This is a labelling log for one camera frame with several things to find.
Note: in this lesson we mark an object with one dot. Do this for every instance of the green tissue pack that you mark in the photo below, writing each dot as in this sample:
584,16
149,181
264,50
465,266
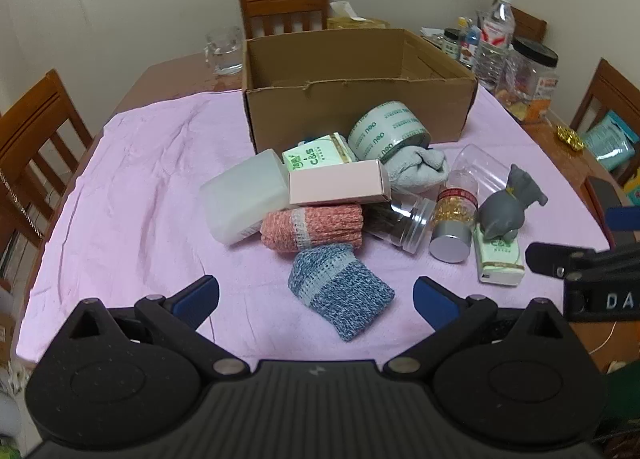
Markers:
500,264
320,154

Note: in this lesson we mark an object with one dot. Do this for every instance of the pale pink carton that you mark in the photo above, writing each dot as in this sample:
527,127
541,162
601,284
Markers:
335,184

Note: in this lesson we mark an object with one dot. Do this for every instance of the clear water bottle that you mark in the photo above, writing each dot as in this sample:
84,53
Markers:
492,44

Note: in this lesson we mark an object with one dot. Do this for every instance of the clear jar of brown discs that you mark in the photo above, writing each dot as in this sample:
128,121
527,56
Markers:
400,219

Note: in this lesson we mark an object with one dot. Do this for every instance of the large clear jar black lid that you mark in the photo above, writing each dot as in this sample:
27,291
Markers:
530,79

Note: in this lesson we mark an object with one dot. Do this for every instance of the wooden chair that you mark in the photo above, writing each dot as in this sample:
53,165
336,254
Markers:
35,109
605,89
282,1
530,26

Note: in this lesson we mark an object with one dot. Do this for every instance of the white sock with blue stripe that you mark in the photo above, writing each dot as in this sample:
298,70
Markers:
415,166

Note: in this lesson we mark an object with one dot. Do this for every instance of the pink table cloth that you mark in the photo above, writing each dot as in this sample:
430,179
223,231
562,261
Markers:
140,189

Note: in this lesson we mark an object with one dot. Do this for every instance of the teal foil packet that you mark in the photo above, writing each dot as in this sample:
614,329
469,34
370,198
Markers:
607,139

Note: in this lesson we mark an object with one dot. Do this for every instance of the yellow tissue box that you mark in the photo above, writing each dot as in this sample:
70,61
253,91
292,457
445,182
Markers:
350,23

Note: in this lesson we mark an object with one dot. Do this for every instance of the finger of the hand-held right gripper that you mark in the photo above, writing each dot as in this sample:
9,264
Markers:
625,220
555,259

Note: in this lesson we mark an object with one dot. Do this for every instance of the white translucent plastic container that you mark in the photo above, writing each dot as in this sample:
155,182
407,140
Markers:
240,199

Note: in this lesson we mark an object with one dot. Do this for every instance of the orange knitted sock roll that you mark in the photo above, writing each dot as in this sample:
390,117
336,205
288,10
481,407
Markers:
310,229

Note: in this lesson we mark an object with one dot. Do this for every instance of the gold capsule bottle silver cap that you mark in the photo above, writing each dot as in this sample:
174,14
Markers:
452,219

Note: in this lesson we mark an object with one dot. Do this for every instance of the clear plastic cup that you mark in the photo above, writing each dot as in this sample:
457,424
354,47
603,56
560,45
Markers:
475,164

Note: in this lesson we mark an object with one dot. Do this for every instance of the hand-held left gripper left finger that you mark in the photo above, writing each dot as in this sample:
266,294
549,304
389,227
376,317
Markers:
195,296

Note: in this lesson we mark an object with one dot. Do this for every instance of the small jar dark lid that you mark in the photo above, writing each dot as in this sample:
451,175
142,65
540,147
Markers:
451,44

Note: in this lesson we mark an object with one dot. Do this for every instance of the green printed tape roll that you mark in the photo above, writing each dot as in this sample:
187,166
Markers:
380,131

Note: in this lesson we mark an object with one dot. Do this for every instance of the grey animal toy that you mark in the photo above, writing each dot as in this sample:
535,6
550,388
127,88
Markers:
505,209

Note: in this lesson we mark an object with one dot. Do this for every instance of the brown cardboard box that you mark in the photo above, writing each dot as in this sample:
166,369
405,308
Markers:
350,104

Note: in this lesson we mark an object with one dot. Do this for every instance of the blue knitted sock roll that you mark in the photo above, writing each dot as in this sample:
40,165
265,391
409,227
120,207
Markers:
340,289

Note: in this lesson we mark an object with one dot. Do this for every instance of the clear pen holder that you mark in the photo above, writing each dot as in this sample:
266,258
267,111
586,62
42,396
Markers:
471,44

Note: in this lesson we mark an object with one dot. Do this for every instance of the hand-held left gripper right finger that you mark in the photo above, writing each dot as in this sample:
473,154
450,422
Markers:
435,301

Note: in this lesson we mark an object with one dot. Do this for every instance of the glass mug with water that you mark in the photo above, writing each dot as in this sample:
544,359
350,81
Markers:
225,54

